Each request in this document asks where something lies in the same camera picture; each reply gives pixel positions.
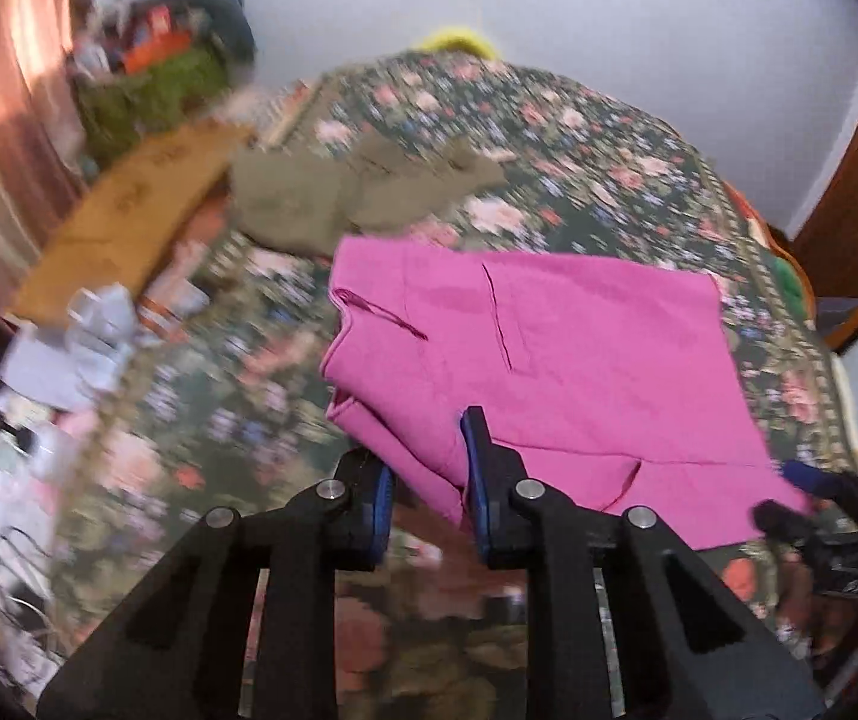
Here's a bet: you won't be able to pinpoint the pink pants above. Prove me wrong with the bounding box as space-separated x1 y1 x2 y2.
322 238 806 550

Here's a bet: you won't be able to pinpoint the floral bedspread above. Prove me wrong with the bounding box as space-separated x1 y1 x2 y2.
52 54 856 718

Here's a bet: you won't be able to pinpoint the pile of white papers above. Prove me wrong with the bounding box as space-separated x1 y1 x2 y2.
0 284 141 697

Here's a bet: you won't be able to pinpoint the wooden lap table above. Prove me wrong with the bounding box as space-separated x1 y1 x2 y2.
6 119 251 328

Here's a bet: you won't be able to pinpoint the olive green pants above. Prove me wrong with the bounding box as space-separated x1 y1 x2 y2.
229 133 505 257

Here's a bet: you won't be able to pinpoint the pink curtain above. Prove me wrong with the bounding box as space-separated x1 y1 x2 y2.
0 0 84 314

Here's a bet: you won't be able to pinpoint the green patterned bag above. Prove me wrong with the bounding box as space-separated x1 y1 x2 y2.
73 46 230 167

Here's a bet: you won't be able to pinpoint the yellow plush pillow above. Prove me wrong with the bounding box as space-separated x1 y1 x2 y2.
415 26 500 60

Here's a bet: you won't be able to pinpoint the orange box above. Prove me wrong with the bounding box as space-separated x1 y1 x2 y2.
121 23 193 75

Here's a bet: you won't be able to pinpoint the grey plush toy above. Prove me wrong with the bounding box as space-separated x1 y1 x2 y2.
143 0 257 65

